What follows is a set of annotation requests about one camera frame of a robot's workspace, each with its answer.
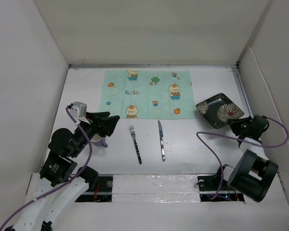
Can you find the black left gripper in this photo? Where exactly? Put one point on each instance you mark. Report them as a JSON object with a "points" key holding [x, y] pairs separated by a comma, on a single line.
{"points": [[107, 127]]}

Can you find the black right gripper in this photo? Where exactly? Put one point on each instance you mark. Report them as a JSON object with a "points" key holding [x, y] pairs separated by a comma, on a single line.
{"points": [[234, 122]]}

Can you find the purple ceramic mug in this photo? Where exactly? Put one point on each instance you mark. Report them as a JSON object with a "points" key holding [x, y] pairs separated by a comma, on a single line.
{"points": [[99, 141]]}

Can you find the dark floral rectangular plate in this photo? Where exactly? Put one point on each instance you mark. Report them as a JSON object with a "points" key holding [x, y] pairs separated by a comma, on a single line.
{"points": [[218, 109]]}

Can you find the green cartoon print cloth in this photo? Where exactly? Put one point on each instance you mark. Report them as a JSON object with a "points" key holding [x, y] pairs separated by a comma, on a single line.
{"points": [[145, 94]]}

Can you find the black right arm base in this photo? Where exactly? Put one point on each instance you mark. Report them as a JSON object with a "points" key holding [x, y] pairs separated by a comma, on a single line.
{"points": [[214, 188]]}

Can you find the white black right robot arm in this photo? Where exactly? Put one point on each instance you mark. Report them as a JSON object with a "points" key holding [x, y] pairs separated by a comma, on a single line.
{"points": [[254, 172]]}

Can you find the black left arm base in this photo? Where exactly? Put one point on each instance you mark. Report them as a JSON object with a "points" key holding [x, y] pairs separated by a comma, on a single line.
{"points": [[101, 193]]}

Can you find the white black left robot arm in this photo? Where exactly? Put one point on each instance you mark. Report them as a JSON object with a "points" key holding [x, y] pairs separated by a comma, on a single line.
{"points": [[65, 174]]}

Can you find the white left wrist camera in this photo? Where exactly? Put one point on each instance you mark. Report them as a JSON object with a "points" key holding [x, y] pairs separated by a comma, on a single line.
{"points": [[78, 110]]}

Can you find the steel fork patterned handle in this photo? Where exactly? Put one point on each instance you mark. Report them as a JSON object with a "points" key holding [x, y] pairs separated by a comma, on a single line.
{"points": [[133, 135]]}

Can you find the steel knife patterned handle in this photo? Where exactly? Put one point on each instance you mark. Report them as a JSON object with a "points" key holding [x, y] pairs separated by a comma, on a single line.
{"points": [[161, 141]]}

